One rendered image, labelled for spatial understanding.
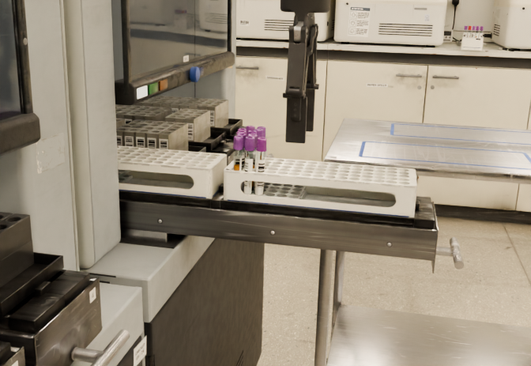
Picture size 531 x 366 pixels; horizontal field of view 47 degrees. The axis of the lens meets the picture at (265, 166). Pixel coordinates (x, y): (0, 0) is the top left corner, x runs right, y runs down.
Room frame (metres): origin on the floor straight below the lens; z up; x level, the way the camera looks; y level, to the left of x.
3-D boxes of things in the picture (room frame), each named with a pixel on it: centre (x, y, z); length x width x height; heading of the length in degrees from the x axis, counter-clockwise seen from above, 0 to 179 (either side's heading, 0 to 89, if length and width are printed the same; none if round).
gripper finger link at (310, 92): (0.99, -0.06, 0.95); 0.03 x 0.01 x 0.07; 78
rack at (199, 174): (1.00, 0.22, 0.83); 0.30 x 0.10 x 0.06; 78
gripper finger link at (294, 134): (0.90, -0.04, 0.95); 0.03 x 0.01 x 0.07; 78
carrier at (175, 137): (1.15, 0.18, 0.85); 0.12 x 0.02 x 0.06; 169
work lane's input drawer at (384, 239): (0.97, 0.05, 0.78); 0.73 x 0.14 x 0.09; 78
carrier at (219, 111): (1.45, 0.12, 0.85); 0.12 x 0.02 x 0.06; 167
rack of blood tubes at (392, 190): (0.94, -0.09, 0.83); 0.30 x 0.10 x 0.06; 79
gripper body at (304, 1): (0.95, -0.05, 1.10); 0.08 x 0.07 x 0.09; 168
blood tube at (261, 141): (0.92, 0.01, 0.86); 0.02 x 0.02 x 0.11
